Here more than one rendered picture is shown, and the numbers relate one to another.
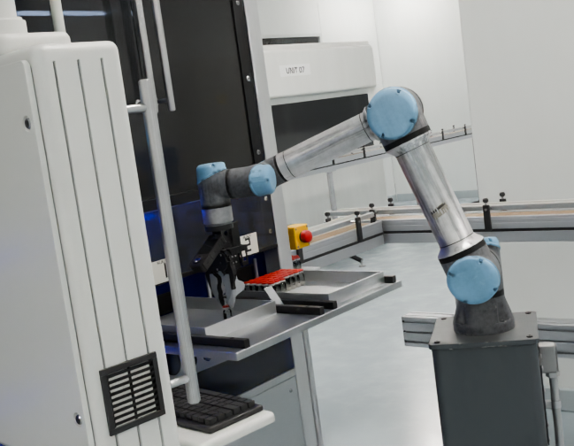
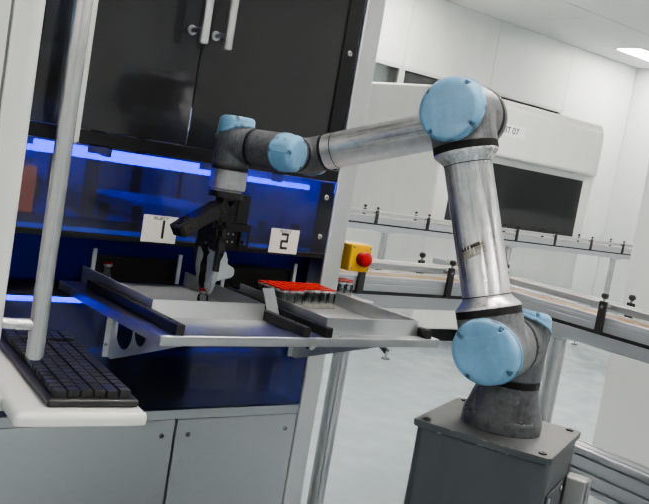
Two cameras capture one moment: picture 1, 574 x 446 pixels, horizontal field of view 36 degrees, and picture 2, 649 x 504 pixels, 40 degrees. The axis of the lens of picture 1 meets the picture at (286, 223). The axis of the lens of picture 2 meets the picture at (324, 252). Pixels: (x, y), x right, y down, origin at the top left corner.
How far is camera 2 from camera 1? 62 cm
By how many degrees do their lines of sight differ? 11
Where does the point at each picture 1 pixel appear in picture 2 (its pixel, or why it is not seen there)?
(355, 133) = (416, 131)
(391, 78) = (624, 180)
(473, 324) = (481, 414)
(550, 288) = not seen: outside the picture
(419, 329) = not seen: hidden behind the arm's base
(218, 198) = (231, 159)
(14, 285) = not seen: outside the picture
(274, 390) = (263, 420)
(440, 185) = (483, 218)
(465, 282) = (473, 351)
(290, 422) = (272, 464)
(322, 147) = (374, 138)
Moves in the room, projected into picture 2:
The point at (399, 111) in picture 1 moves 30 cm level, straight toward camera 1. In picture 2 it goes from (459, 106) to (415, 80)
